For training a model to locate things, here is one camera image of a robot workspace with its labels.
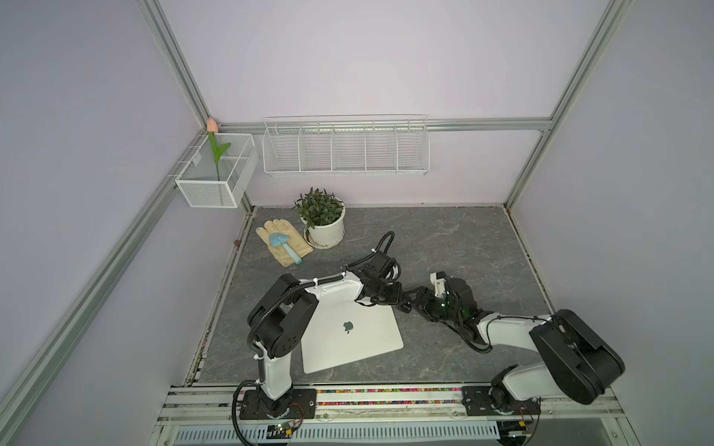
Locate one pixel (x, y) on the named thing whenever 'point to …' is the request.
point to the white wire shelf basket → (346, 145)
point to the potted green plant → (323, 216)
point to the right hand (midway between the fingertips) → (405, 297)
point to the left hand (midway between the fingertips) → (404, 302)
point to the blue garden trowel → (279, 239)
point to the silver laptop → (345, 331)
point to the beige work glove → (297, 242)
